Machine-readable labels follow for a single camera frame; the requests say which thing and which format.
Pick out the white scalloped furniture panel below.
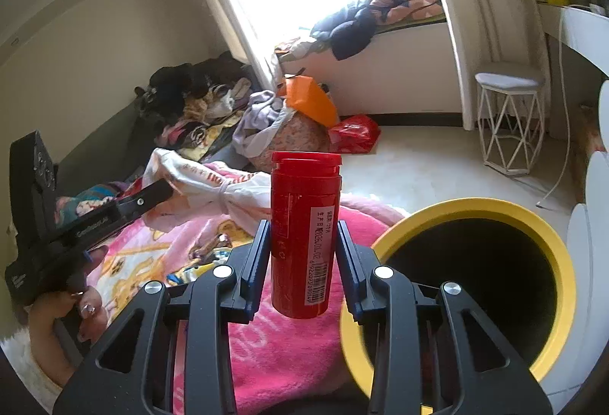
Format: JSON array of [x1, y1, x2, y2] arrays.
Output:
[[566, 79, 609, 397]]

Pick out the person's left hand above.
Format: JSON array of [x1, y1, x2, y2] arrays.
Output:
[[29, 247, 110, 389]]

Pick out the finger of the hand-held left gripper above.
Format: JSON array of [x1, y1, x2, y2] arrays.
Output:
[[116, 178, 175, 220]]

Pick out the red plastic bag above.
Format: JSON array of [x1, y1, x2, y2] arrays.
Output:
[[328, 114, 381, 155]]

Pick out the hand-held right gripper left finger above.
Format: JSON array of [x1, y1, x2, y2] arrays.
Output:
[[52, 219, 272, 415]]

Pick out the orange bag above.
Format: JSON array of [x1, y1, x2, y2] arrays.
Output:
[[278, 75, 340, 128]]

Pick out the brown printed box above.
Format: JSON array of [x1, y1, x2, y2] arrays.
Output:
[[571, 103, 603, 201]]

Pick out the pink floral laundry basket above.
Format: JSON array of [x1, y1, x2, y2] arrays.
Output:
[[257, 108, 331, 171]]

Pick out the pile of mixed clothes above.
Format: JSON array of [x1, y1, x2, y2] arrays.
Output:
[[136, 53, 258, 159]]

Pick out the pink printed blanket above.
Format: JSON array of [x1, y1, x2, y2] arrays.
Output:
[[54, 160, 410, 415]]

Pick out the white cable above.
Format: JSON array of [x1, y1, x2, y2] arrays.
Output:
[[535, 6, 595, 209]]

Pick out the white window seat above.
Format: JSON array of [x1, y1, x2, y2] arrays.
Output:
[[276, 15, 467, 121]]

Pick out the dark grey couch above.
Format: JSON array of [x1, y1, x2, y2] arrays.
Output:
[[56, 58, 267, 197]]

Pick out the white desk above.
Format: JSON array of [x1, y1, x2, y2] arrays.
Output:
[[537, 0, 609, 78]]

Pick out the dark jacket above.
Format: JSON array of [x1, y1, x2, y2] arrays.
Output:
[[310, 1, 381, 61]]

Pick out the white wire stool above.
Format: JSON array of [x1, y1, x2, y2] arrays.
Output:
[[475, 62, 547, 178]]

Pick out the yellow blue wrapper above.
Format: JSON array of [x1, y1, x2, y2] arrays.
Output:
[[169, 263, 212, 286]]

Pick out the lavender grey clothes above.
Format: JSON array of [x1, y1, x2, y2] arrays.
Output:
[[232, 90, 298, 159]]

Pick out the red plastic bottle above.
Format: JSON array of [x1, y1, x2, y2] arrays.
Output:
[[270, 151, 343, 319]]

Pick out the person's left forearm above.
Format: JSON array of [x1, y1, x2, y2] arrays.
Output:
[[0, 329, 62, 401]]

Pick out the white plastic bag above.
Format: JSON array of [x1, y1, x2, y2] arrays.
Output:
[[143, 147, 274, 239]]

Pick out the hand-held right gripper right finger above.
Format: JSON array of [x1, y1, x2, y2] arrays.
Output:
[[335, 219, 555, 415]]

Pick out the yellow rimmed trash bin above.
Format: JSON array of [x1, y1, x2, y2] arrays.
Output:
[[339, 198, 577, 399]]

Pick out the colourful cartoon printed cloth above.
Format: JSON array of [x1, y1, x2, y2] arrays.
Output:
[[54, 185, 121, 225]]

